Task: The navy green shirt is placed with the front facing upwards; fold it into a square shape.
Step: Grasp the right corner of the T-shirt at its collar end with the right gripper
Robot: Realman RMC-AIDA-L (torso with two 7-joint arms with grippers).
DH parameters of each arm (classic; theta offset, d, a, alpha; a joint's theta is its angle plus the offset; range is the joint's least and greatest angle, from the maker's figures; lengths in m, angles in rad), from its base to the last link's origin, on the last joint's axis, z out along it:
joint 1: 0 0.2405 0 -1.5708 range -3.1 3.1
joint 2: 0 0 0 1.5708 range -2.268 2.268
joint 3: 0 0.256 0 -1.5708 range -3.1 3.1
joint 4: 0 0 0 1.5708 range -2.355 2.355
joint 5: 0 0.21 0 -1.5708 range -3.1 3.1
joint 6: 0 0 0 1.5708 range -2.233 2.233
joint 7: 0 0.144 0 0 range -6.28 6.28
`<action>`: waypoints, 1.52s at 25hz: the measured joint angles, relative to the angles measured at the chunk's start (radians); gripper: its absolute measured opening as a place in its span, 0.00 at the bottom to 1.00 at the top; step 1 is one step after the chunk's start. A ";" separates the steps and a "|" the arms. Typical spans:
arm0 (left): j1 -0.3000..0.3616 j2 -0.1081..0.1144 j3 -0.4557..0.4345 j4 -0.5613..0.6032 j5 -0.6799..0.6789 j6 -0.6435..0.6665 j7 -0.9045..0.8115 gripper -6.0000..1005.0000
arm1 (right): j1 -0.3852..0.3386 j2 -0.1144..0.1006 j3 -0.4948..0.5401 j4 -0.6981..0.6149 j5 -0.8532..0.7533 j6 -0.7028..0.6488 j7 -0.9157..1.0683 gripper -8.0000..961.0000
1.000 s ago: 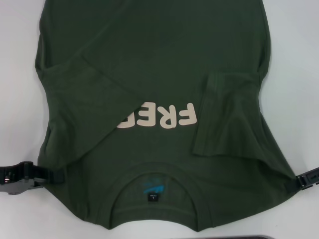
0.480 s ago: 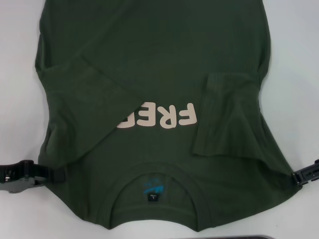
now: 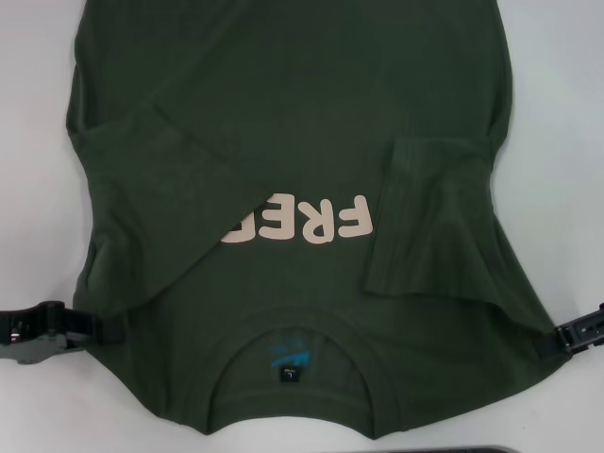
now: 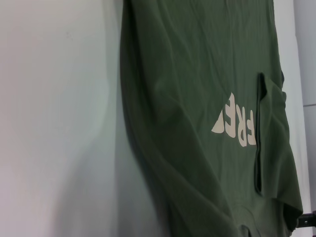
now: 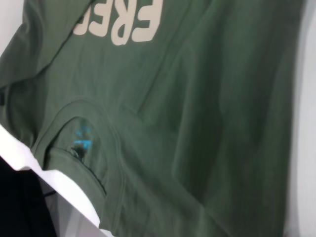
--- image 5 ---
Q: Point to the dark green FREE! t-shirt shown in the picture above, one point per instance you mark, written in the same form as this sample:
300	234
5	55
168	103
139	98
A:
172	111

